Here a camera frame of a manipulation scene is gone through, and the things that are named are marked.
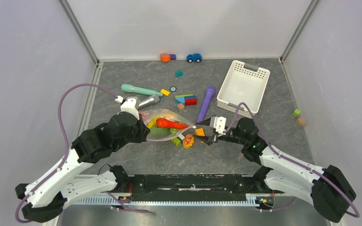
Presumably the yellow toy banana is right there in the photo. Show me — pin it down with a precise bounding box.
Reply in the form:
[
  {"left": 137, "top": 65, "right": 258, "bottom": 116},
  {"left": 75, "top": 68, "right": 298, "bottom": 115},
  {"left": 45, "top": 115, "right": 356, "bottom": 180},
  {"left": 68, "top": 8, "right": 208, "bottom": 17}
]
[{"left": 147, "top": 117, "right": 160, "bottom": 129}]

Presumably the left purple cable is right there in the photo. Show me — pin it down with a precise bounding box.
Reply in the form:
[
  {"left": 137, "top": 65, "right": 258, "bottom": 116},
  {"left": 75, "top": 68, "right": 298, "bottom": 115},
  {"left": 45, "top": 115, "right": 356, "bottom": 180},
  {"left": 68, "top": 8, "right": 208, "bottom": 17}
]
[{"left": 14, "top": 83, "right": 150, "bottom": 224}]

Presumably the tan wooden cube right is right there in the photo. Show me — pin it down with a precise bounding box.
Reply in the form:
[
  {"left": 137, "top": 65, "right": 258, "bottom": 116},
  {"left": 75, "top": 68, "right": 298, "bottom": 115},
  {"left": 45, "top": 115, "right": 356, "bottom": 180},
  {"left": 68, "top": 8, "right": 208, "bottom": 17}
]
[{"left": 296, "top": 117, "right": 306, "bottom": 126}]

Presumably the silver toy microphone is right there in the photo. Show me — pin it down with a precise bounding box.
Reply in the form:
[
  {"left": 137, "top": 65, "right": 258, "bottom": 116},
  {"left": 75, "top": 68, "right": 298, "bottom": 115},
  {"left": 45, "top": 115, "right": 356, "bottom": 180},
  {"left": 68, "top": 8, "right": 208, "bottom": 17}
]
[{"left": 137, "top": 94, "right": 160, "bottom": 110}]

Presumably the yellow small brick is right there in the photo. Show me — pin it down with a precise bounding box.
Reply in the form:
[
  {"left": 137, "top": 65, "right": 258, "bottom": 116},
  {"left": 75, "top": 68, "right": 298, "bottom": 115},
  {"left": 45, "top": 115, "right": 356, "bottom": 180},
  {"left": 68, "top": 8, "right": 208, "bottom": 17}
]
[{"left": 160, "top": 89, "right": 170, "bottom": 96}]

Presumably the blue red green brick stack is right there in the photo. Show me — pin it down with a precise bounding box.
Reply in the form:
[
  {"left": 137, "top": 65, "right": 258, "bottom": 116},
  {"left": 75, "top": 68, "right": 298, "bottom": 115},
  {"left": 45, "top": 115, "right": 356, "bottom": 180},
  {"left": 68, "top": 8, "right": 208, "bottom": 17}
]
[{"left": 175, "top": 94, "right": 197, "bottom": 105}]

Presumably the white perforated plastic basket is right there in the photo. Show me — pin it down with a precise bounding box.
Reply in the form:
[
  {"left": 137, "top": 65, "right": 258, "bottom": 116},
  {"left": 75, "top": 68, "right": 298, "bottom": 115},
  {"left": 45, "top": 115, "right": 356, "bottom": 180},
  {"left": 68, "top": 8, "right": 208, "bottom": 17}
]
[{"left": 216, "top": 60, "right": 271, "bottom": 118}]

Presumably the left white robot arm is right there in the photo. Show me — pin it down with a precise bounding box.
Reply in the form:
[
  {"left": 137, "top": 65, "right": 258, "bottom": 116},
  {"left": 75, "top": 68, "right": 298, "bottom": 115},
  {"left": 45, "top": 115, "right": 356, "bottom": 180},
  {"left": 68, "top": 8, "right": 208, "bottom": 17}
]
[{"left": 15, "top": 112, "right": 150, "bottom": 223}]

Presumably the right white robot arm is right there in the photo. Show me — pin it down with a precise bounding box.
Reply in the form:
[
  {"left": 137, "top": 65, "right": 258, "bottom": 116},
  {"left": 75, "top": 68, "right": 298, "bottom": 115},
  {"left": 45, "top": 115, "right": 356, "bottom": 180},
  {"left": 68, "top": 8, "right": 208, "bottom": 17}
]
[{"left": 198, "top": 116, "right": 357, "bottom": 223}]

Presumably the orange round toy slice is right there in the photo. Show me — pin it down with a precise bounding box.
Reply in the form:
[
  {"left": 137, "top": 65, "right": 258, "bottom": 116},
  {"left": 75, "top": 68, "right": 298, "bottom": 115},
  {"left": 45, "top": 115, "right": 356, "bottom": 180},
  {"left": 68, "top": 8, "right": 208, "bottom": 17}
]
[{"left": 182, "top": 134, "right": 194, "bottom": 149}]

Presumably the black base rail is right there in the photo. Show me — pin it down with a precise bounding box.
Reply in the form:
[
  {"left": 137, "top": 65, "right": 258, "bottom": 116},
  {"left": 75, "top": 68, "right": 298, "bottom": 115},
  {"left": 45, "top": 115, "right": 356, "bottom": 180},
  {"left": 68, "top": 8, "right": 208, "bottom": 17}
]
[{"left": 111, "top": 174, "right": 273, "bottom": 202}]

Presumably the teal small block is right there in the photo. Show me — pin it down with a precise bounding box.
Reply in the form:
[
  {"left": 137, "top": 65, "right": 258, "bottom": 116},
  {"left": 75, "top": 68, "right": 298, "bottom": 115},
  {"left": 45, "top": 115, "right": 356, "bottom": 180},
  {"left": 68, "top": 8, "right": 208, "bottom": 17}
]
[{"left": 174, "top": 71, "right": 184, "bottom": 77}]

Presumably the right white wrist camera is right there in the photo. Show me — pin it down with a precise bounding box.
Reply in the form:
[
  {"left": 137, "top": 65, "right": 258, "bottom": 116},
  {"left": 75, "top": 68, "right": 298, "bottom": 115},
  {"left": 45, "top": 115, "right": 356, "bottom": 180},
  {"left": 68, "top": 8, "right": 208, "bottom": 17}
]
[{"left": 212, "top": 117, "right": 226, "bottom": 135}]

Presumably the clear polka dot zip bag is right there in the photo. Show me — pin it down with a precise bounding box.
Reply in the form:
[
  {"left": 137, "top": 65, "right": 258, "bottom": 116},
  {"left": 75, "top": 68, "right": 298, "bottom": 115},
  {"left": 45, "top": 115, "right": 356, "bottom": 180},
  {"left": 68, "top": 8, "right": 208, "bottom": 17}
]
[{"left": 139, "top": 109, "right": 196, "bottom": 141}]

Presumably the green white blue brick stack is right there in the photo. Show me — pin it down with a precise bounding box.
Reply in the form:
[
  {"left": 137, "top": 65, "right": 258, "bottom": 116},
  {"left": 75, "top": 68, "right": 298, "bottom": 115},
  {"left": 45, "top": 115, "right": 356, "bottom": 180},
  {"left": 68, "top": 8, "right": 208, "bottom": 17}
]
[{"left": 171, "top": 134, "right": 185, "bottom": 146}]

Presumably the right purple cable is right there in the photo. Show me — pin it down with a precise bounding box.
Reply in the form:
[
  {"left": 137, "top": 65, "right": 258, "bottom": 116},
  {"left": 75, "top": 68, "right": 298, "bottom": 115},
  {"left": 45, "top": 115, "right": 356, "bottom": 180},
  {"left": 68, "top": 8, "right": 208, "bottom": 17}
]
[{"left": 224, "top": 102, "right": 360, "bottom": 219}]

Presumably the orange and purple block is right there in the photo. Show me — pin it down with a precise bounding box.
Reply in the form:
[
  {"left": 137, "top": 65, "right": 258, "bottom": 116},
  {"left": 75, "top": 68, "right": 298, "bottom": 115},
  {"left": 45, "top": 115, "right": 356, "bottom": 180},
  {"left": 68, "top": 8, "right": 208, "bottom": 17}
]
[{"left": 159, "top": 53, "right": 177, "bottom": 63}]

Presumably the red toy chili pepper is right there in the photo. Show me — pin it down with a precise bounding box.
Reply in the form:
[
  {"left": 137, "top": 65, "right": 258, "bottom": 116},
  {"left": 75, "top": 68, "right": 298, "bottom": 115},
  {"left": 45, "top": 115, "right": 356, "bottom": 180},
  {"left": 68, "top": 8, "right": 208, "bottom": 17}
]
[{"left": 156, "top": 118, "right": 189, "bottom": 129}]

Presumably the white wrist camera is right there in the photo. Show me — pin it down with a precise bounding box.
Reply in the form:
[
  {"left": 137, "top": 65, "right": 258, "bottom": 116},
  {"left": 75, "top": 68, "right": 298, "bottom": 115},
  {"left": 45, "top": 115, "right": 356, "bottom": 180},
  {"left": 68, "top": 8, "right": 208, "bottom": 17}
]
[
  {"left": 115, "top": 96, "right": 140, "bottom": 120},
  {"left": 212, "top": 117, "right": 226, "bottom": 135}
]

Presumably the mint green toy microphone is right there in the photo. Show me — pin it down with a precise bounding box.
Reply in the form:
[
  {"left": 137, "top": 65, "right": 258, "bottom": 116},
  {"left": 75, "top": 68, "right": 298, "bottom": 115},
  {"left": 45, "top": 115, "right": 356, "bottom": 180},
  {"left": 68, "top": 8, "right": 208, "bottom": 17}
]
[{"left": 121, "top": 84, "right": 163, "bottom": 97}]

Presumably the orange stepped brick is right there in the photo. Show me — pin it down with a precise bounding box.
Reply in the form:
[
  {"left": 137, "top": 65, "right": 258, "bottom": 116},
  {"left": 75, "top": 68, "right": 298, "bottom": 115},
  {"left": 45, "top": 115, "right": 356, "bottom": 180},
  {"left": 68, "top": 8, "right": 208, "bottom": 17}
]
[{"left": 195, "top": 128, "right": 205, "bottom": 136}]

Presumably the purple toy microphone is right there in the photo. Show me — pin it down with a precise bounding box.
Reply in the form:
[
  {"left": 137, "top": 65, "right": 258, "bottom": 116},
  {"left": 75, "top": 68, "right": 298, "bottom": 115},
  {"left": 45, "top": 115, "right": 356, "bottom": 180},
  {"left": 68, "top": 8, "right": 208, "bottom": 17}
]
[{"left": 196, "top": 86, "right": 215, "bottom": 122}]

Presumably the purple cable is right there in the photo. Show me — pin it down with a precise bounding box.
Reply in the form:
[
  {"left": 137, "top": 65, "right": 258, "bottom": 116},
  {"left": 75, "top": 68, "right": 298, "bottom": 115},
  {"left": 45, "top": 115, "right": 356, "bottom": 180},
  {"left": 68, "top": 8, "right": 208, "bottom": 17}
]
[
  {"left": 14, "top": 83, "right": 150, "bottom": 224},
  {"left": 224, "top": 102, "right": 360, "bottom": 219}
]

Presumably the small green cube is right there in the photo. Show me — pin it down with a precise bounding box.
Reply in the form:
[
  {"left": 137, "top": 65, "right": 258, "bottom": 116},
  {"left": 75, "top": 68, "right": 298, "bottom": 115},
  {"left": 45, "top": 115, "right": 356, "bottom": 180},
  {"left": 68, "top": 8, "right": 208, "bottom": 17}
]
[{"left": 292, "top": 109, "right": 301, "bottom": 117}]

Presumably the blue toy car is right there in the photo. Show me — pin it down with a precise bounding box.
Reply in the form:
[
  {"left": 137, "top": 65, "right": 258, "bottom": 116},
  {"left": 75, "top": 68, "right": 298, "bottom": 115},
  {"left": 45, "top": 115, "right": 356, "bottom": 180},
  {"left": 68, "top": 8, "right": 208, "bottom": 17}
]
[{"left": 186, "top": 53, "right": 202, "bottom": 63}]

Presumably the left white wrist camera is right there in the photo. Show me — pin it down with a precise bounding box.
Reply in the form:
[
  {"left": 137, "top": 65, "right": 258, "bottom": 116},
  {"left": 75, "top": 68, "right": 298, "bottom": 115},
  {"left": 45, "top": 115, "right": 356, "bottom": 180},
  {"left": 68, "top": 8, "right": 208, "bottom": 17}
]
[{"left": 115, "top": 96, "right": 140, "bottom": 120}]

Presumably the small round teal gear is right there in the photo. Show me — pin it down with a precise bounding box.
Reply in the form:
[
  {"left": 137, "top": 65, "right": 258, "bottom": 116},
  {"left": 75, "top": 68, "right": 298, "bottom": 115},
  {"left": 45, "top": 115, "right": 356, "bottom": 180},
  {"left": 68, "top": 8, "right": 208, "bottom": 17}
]
[{"left": 170, "top": 86, "right": 177, "bottom": 92}]

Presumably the small wooden cube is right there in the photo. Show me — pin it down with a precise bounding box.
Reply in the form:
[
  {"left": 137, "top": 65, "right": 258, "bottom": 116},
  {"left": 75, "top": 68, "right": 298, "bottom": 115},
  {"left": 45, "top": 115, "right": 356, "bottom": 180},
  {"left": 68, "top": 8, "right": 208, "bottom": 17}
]
[{"left": 177, "top": 103, "right": 185, "bottom": 111}]

